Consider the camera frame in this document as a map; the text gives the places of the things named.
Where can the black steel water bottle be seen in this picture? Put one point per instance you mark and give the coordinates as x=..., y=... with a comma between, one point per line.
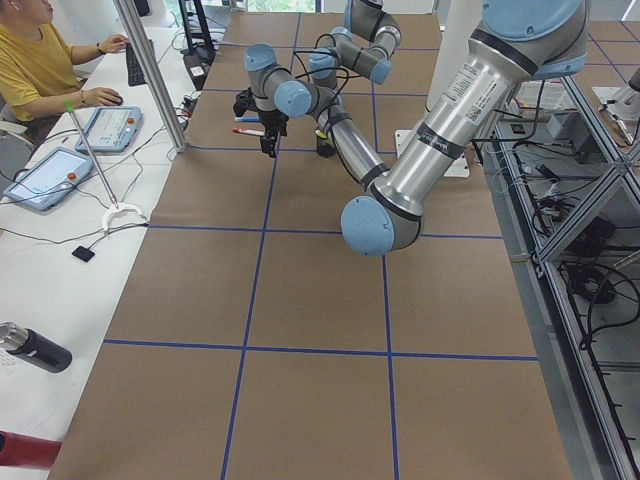
x=34, y=348

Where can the small black square pad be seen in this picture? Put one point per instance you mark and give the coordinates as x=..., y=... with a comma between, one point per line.
x=84, y=254

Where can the black computer mouse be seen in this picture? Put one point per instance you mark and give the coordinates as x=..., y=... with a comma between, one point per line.
x=112, y=100

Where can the blue highlighter pen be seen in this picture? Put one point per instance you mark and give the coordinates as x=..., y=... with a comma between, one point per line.
x=245, y=119

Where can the aluminium frame post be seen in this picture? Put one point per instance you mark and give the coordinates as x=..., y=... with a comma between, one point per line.
x=136, y=33

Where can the red object at edge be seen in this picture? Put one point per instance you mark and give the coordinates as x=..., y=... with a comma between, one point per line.
x=28, y=452

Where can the far blue teach pendant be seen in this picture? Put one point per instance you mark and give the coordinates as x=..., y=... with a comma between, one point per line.
x=112, y=129

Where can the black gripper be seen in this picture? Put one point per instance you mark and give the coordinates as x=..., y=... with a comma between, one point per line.
x=272, y=121

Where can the aluminium frame rack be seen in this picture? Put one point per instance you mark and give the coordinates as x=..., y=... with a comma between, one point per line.
x=565, y=173

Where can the person in yellow shirt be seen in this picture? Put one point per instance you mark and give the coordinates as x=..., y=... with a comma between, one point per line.
x=37, y=65

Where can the black mesh pen cup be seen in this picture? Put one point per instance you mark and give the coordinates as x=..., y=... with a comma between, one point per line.
x=324, y=146

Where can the black keyboard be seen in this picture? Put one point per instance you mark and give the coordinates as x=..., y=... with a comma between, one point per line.
x=135, y=74

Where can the blue teach pendant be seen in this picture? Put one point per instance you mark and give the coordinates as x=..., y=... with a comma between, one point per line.
x=112, y=129
x=48, y=182

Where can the near blue teach pendant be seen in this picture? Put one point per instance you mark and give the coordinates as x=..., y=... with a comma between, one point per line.
x=48, y=182

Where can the brown table cover mat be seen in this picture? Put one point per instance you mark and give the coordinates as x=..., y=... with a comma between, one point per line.
x=250, y=342

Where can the red capped white marker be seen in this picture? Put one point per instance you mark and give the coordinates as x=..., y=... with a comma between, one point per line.
x=248, y=132

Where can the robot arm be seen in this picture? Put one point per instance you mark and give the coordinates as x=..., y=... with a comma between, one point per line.
x=515, y=41
x=364, y=45

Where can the green tipped reach stick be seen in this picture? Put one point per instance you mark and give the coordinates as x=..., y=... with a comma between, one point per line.
x=117, y=207

